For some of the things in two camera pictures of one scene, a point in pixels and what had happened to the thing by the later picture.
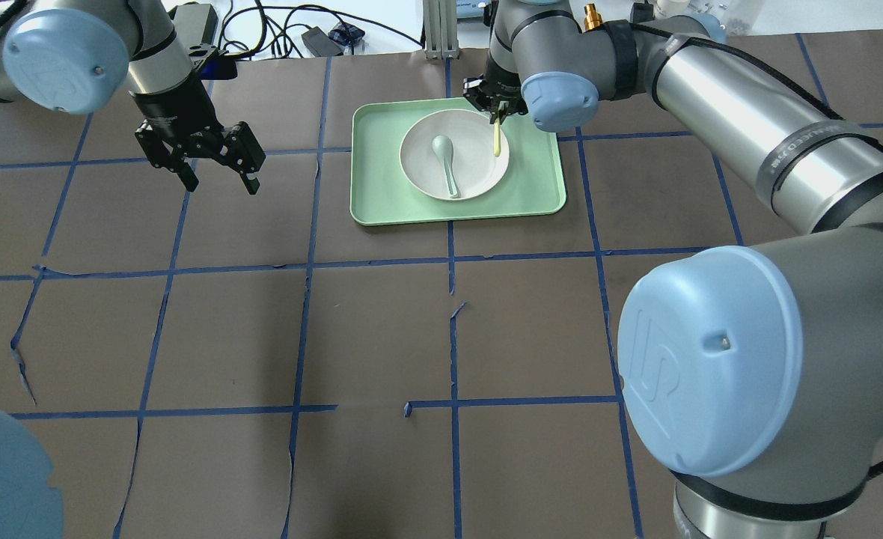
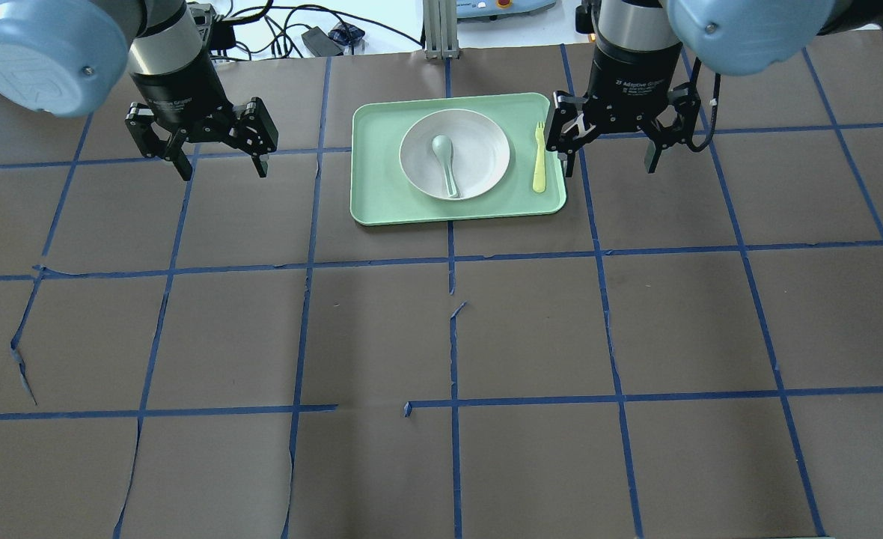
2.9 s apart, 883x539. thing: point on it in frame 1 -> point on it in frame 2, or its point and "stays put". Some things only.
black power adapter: x=321 y=43 stays put
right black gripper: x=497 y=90 -> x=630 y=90
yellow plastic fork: x=497 y=137 -> x=539 y=177
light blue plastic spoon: x=442 y=147 stays put
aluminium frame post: x=441 y=29 stays put
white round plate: x=449 y=155 stays put
